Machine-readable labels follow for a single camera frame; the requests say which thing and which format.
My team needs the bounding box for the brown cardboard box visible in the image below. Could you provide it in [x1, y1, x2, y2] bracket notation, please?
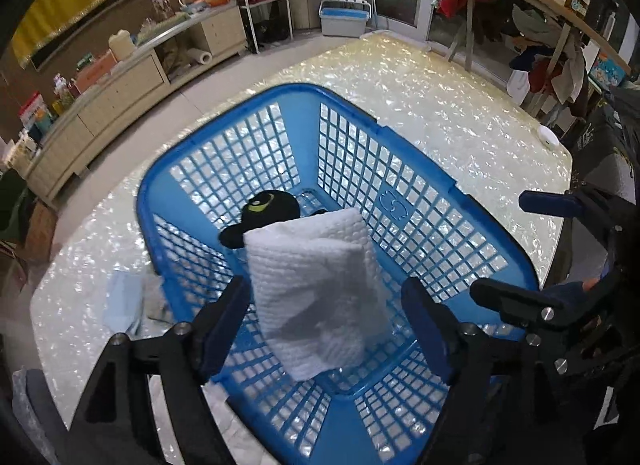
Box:
[25, 200, 57, 266]

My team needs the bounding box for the grey mottled towel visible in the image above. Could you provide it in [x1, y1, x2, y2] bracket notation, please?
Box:
[140, 272, 173, 323]

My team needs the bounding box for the light blue cloth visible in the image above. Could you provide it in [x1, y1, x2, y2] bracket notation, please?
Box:
[107, 270, 146, 333]

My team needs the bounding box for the white plastic jug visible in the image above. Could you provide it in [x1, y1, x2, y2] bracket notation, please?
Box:
[109, 29, 137, 62]

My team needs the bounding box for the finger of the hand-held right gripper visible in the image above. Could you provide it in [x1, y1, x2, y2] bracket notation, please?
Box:
[519, 190, 619, 237]
[470, 278, 601, 332]

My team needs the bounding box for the white waffle towel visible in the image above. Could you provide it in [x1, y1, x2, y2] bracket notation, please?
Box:
[243, 207, 393, 381]

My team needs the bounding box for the red and white box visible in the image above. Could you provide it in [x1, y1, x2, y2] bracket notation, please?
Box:
[19, 92, 53, 130]

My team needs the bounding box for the grey storage bin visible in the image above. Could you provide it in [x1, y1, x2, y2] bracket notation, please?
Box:
[319, 0, 373, 39]

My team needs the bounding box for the cream TV cabinet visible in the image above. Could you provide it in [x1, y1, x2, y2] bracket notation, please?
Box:
[22, 0, 248, 203]

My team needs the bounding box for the blue plastic laundry basket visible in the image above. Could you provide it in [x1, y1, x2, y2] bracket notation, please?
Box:
[137, 83, 541, 465]

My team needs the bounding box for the pink box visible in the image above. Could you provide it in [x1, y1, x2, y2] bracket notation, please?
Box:
[74, 52, 118, 90]

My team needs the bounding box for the colourful printed box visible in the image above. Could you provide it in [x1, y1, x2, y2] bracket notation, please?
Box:
[590, 52, 631, 90]

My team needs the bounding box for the dark green bag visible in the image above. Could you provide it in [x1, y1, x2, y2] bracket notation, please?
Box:
[0, 170, 31, 246]

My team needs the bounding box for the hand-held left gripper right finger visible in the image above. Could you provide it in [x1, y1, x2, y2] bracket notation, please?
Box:
[401, 278, 596, 465]

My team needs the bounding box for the black plush toy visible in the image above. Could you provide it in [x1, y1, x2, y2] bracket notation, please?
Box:
[220, 191, 301, 249]

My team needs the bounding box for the dark grey garment yellow print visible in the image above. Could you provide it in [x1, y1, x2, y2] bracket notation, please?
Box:
[570, 85, 640, 206]

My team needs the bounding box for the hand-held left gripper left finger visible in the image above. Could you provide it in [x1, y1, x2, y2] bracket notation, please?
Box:
[70, 275, 251, 465]

